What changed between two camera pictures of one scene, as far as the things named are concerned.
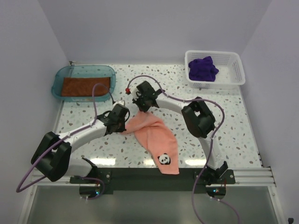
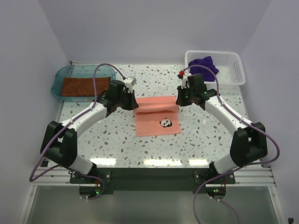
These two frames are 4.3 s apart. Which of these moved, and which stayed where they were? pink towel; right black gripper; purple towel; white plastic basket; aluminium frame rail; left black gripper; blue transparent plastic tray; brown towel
Moved: right black gripper; pink towel; left black gripper
Stayed: brown towel; purple towel; aluminium frame rail; blue transparent plastic tray; white plastic basket
